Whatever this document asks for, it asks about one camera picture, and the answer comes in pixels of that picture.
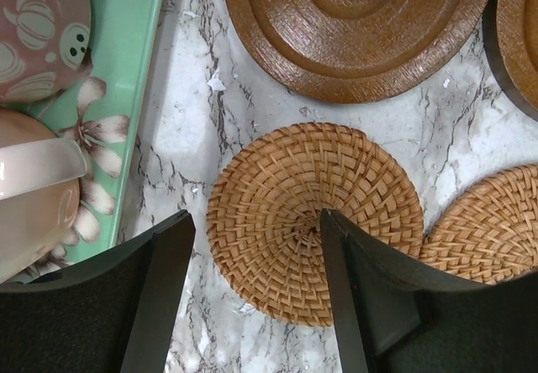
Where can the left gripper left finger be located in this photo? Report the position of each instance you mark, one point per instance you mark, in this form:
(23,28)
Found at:
(114,312)

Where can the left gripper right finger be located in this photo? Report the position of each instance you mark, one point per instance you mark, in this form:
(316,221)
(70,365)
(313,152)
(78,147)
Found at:
(393,313)

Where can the woven rattan coaster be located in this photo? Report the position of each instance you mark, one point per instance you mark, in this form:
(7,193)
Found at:
(263,214)
(489,233)

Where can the green floral tray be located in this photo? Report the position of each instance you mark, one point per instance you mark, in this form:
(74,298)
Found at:
(102,115)

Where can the brown wooden coaster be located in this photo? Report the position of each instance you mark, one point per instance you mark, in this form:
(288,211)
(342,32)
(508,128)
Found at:
(348,51)
(510,41)

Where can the light pink mug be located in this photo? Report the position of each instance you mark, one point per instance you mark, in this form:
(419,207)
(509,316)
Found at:
(40,191)

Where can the red floral mug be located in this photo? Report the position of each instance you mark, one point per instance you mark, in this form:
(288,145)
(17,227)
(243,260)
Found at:
(43,45)

